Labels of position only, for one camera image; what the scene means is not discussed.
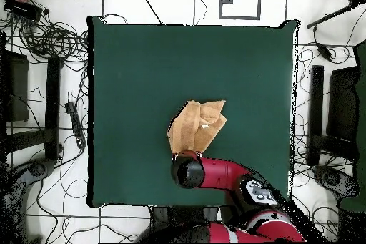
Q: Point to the tan terry towel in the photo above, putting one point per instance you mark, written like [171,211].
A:
[186,129]

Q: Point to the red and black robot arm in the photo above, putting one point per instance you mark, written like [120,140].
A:
[223,172]

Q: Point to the dark flat panel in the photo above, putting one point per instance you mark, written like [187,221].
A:
[18,89]
[343,103]

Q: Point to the black electronics box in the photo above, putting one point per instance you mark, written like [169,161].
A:
[23,8]

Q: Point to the black upright bar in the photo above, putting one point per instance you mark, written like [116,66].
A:
[53,106]
[316,106]

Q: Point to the black power strip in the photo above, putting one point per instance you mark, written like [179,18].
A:
[76,126]

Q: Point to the dark green table cloth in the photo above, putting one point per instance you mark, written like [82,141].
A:
[137,83]

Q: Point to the dark round stand base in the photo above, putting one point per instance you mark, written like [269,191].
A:
[331,178]
[37,168]

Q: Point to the black power adapter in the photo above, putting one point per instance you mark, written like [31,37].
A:
[324,50]

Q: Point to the black tripod pole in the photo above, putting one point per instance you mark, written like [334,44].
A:
[328,18]

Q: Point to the green hanging cloth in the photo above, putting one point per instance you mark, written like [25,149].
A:
[360,112]

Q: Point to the grey square frame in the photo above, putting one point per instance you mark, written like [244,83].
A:
[240,18]

